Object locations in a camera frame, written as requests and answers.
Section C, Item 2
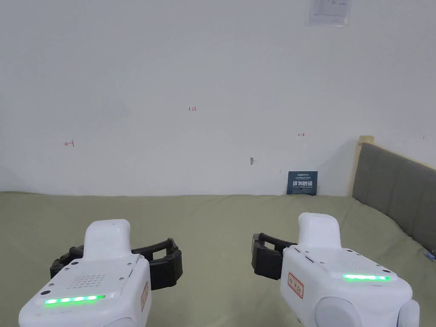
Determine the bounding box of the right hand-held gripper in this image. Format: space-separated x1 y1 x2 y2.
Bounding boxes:
251 212 421 327

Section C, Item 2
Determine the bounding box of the dark blue sign card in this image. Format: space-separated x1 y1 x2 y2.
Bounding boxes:
286 170 319 196

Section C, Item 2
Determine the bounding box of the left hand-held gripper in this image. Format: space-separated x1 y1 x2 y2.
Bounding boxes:
18 219 184 327

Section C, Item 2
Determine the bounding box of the grey padded headboard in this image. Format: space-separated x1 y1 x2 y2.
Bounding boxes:
352 142 436 261

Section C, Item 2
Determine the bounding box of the paper notice on wall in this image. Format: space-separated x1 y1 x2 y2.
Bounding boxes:
308 0 351 28

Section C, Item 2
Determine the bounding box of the bed with pale green sheet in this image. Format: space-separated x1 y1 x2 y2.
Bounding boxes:
0 191 436 327

